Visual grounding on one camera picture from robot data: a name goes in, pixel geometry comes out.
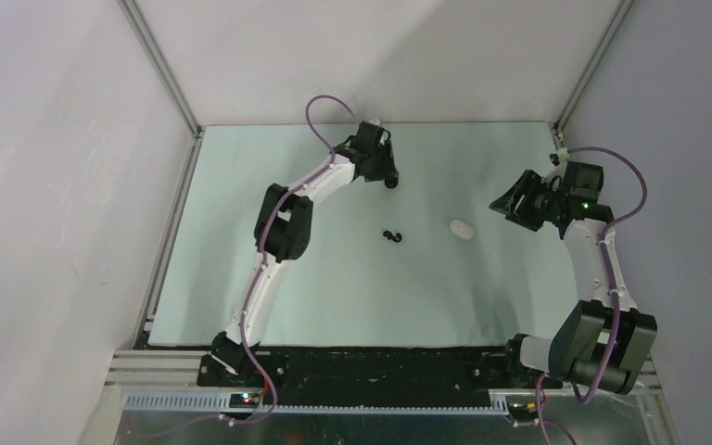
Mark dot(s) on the right aluminium frame post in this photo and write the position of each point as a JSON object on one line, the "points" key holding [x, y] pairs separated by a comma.
{"points": [[594, 63]]}

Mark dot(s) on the controller board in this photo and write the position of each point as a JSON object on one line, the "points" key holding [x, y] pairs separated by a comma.
{"points": [[244, 401], [523, 414]]}

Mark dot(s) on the white earbud charging case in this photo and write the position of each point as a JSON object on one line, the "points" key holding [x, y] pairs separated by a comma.
{"points": [[462, 229]]}

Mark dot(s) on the aluminium frame post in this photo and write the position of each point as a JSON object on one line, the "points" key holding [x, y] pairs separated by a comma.
{"points": [[594, 63], [157, 59]]}

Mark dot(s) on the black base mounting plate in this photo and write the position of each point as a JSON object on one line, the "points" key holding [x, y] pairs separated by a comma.
{"points": [[373, 377]]}

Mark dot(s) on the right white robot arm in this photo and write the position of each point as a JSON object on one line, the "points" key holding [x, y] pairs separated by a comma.
{"points": [[604, 341]]}

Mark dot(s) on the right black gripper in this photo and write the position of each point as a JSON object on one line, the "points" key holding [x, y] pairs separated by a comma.
{"points": [[529, 184]]}

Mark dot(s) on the left aluminium frame post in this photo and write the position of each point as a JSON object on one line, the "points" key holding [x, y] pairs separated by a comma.
{"points": [[157, 59]]}

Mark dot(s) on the black earbud pair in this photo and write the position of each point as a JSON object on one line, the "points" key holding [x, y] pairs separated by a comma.
{"points": [[394, 237]]}

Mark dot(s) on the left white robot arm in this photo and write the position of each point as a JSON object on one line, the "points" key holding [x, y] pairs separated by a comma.
{"points": [[283, 232]]}

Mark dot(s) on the right controller board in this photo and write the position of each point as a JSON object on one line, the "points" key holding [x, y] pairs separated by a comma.
{"points": [[523, 414]]}

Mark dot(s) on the black earbud charging case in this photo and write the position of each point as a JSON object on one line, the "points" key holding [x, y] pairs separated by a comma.
{"points": [[391, 181]]}

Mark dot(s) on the left controller board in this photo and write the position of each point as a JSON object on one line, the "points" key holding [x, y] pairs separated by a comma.
{"points": [[244, 401]]}

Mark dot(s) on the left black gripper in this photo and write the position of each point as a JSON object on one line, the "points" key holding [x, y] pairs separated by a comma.
{"points": [[388, 168]]}

